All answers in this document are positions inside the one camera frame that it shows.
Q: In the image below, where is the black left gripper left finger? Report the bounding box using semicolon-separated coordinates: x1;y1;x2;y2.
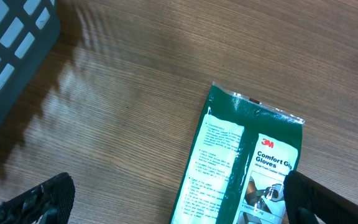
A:
0;172;75;224

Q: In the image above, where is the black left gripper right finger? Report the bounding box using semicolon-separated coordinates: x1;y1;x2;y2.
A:
283;170;358;224

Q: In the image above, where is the green white glove package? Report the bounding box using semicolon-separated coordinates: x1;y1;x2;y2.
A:
170;83;305;223

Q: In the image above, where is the grey plastic mesh basket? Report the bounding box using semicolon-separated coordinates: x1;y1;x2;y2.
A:
0;0;60;125

